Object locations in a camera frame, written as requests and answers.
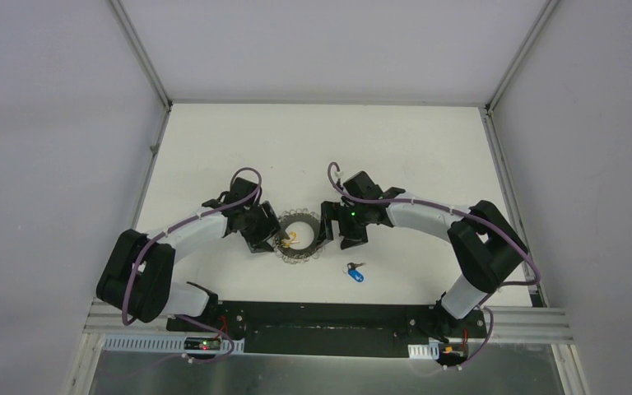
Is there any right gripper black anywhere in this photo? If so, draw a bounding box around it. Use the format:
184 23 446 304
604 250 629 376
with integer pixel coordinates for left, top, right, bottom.
315 200 371 250

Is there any metal disc with key rings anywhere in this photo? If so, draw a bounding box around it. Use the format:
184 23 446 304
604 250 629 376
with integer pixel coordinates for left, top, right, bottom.
272 208 323 265

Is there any yellow key tag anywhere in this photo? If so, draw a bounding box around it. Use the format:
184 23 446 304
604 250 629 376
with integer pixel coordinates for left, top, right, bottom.
286 232 299 244

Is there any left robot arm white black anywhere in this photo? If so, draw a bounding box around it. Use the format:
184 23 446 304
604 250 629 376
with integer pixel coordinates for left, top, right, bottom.
95 177 284 333

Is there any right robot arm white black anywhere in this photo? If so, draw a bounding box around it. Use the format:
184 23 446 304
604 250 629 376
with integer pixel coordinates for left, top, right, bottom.
316 162 531 337

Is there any blue key tag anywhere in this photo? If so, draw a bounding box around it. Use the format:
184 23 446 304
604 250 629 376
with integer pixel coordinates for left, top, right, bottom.
347 269 365 283

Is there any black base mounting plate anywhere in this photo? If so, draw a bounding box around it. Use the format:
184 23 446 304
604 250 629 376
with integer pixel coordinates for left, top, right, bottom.
197 301 487 358

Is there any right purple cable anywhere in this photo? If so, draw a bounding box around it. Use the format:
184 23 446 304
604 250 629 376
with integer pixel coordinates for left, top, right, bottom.
327 161 542 372

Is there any purple cable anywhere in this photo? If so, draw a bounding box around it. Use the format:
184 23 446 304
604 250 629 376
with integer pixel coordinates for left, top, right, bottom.
327 161 542 372
120 166 263 366

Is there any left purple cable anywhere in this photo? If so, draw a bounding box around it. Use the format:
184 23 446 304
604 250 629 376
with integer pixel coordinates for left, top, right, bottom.
120 166 263 366

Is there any aluminium frame rail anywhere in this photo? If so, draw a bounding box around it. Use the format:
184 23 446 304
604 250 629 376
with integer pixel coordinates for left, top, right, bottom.
84 300 574 345

